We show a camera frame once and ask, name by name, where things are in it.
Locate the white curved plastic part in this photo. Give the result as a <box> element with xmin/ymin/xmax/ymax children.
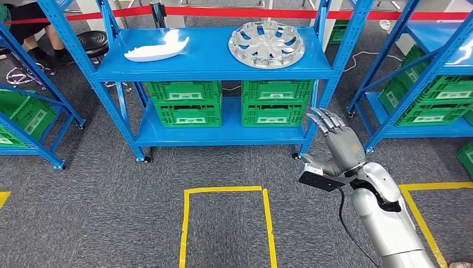
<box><xmin>123</xmin><ymin>29</ymin><xmax>190</xmax><ymax>63</ymax></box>

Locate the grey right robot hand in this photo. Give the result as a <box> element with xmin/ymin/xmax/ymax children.
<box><xmin>301</xmin><ymin>107</ymin><xmax>367</xmax><ymax>178</ymax></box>

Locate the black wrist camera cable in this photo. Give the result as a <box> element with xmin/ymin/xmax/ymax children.
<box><xmin>336</xmin><ymin>186</ymin><xmax>382</xmax><ymax>268</ymax></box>

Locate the black round stool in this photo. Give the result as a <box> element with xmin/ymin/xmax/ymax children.
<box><xmin>76</xmin><ymin>30</ymin><xmax>110</xmax><ymax>59</ymax></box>

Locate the yellow floor tape rectangle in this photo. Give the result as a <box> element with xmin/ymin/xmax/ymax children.
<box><xmin>178</xmin><ymin>185</ymin><xmax>278</xmax><ymax>268</ymax></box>

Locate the chrome stool base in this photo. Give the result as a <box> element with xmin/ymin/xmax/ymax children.
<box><xmin>5</xmin><ymin>62</ymin><xmax>57</xmax><ymax>89</ymax></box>
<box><xmin>90</xmin><ymin>55</ymin><xmax>133</xmax><ymax>93</ymax></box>

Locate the person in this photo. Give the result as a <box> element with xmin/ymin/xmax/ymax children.
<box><xmin>0</xmin><ymin>0</ymin><xmax>69</xmax><ymax>65</ymax></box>

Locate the white floor cable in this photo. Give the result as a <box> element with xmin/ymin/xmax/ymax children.
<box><xmin>342</xmin><ymin>51</ymin><xmax>404</xmax><ymax>73</ymax></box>

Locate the silver wheel hubcap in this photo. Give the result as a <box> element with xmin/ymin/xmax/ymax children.
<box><xmin>228</xmin><ymin>20</ymin><xmax>306</xmax><ymax>70</ymax></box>

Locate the red barrier tape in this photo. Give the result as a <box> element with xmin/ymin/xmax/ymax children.
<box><xmin>0</xmin><ymin>5</ymin><xmax>473</xmax><ymax>26</ymax></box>

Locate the blue metal shelf rack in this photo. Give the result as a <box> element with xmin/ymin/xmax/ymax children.
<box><xmin>346</xmin><ymin>0</ymin><xmax>473</xmax><ymax>154</ymax></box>
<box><xmin>0</xmin><ymin>22</ymin><xmax>86</xmax><ymax>171</ymax></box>
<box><xmin>37</xmin><ymin>0</ymin><xmax>374</xmax><ymax>164</ymax></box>

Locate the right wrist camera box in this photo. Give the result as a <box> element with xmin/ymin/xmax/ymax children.
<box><xmin>298</xmin><ymin>164</ymin><xmax>358</xmax><ymax>192</ymax></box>

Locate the black stanchion post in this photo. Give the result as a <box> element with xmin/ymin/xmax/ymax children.
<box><xmin>148</xmin><ymin>0</ymin><xmax>167</xmax><ymax>29</ymax></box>

